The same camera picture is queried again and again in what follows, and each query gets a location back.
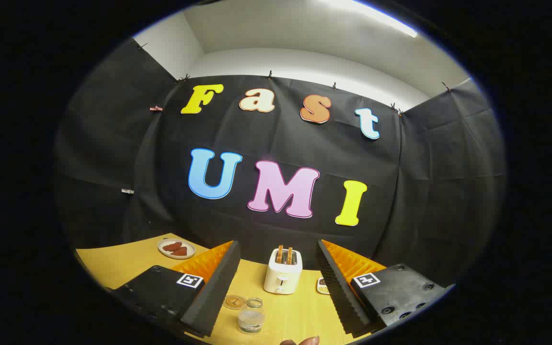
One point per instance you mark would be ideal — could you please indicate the small printed dish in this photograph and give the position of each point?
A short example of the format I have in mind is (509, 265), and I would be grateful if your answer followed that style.
(322, 286)

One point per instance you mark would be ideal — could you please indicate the reddish brown food piece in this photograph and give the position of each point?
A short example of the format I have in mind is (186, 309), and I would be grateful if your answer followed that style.
(172, 246)
(181, 251)

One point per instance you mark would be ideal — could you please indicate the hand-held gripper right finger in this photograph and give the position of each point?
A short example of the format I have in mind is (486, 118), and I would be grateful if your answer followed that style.
(336, 282)

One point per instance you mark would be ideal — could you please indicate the small white plate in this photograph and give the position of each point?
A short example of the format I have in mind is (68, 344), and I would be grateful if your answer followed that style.
(165, 252)

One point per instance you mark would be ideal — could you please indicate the black backdrop cloth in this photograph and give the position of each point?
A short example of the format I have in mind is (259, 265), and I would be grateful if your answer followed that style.
(304, 230)

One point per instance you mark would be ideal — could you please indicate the round wooden coaster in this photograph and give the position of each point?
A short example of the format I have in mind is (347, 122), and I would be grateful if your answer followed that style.
(233, 302)

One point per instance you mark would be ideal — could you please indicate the white toaster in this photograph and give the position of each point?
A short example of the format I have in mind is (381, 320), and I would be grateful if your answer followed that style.
(281, 278)

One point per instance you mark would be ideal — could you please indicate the clear plastic bottle green label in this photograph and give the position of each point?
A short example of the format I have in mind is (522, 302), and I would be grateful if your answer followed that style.
(251, 318)

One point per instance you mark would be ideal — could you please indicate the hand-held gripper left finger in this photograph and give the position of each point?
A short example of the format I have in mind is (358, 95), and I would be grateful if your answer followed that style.
(218, 282)

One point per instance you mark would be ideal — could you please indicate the brown toast slice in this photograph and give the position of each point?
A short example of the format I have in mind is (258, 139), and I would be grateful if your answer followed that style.
(289, 256)
(280, 254)

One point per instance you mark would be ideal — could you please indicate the wooden table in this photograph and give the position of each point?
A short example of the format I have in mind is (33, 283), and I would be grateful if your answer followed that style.
(295, 311)

